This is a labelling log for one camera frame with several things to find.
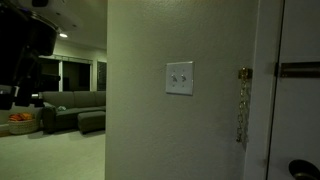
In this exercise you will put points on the toggle light switch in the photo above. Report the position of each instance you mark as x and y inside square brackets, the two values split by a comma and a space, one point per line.
[183, 78]
[174, 79]

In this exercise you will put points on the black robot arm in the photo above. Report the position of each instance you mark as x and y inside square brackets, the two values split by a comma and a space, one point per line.
[24, 38]

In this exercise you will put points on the round ceiling light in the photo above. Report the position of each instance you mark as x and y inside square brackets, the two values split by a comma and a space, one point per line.
[63, 35]

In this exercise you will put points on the grey ottoman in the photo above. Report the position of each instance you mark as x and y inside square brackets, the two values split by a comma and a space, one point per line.
[91, 121]

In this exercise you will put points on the dark sliding glass window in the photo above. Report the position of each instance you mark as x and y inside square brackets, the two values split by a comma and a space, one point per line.
[74, 76]

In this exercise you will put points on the grey sectional sofa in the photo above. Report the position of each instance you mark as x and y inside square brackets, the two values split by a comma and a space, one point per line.
[61, 109]

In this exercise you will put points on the white door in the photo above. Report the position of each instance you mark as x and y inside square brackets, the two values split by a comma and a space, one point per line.
[296, 120]

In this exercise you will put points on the woven basket with orange items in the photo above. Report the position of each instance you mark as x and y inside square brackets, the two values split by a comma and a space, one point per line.
[22, 123]

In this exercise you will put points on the dark round door knob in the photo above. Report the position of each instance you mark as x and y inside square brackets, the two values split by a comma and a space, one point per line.
[303, 170]

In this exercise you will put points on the white double switch plate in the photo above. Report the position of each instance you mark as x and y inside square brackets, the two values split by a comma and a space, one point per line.
[178, 69]

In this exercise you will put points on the brass chain slide track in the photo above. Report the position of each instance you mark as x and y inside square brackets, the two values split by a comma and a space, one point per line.
[299, 70]

